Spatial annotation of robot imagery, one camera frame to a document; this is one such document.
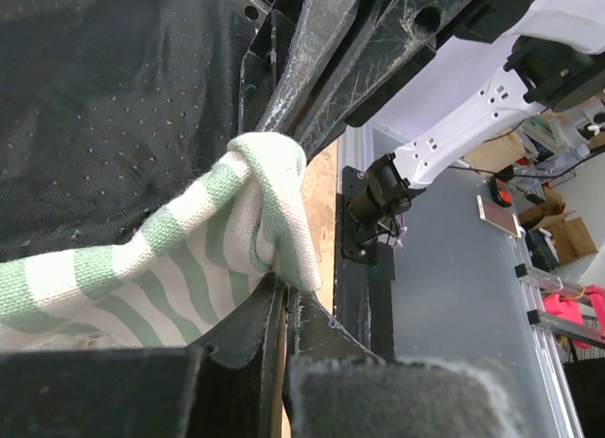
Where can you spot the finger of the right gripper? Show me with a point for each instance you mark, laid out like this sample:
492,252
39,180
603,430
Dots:
294,42
385,55

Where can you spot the green striped pet tent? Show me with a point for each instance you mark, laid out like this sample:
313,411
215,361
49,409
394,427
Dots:
135,208

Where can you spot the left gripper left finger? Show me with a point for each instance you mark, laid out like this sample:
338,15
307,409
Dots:
228,383

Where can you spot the aluminium frame rail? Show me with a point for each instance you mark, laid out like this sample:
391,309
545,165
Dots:
546,328

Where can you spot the cardboard boxes clutter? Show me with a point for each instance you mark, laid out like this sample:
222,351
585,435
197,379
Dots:
536,157

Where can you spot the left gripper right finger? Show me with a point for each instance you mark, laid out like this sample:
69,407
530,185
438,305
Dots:
337,387

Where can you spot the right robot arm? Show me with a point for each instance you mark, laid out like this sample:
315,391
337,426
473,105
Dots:
557,62

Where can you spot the pink object on shelf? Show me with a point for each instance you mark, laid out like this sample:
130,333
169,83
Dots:
567,308

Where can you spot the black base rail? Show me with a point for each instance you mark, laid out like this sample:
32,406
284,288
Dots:
363,273

